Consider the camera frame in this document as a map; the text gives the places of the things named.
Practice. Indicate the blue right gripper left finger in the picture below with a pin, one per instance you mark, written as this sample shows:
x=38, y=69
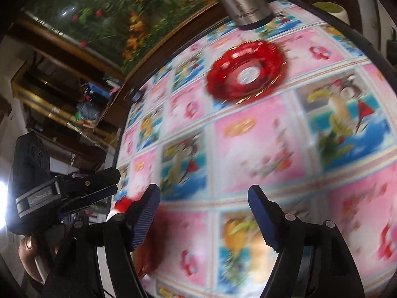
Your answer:
x=139, y=217

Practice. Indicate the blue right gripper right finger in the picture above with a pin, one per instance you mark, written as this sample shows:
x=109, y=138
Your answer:
x=270, y=218

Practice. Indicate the red plastic dish with label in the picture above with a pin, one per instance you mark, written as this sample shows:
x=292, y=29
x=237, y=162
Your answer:
x=248, y=72

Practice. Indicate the small white foam bowl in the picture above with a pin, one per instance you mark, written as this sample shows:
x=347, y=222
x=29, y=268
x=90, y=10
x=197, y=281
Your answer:
x=112, y=213

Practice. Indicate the operator hand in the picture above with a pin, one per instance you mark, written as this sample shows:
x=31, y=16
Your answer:
x=37, y=255

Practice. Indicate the colourful fruit pattern tablecloth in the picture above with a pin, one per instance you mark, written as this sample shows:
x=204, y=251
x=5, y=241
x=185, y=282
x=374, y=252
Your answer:
x=323, y=146

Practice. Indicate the stainless steel thermos jug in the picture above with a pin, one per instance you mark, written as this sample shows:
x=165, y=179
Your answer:
x=248, y=14

